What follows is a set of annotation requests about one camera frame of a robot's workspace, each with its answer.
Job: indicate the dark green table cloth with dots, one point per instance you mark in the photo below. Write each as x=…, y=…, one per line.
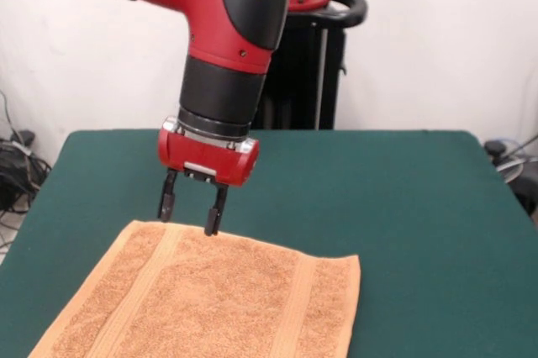
x=399, y=206

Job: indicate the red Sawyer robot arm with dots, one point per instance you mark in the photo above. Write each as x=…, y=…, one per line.
x=210, y=5

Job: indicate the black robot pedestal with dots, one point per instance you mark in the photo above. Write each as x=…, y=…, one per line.
x=307, y=59

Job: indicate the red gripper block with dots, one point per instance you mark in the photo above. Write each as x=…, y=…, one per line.
x=210, y=158

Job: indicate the tan terry towel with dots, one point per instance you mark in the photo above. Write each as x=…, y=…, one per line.
x=210, y=299

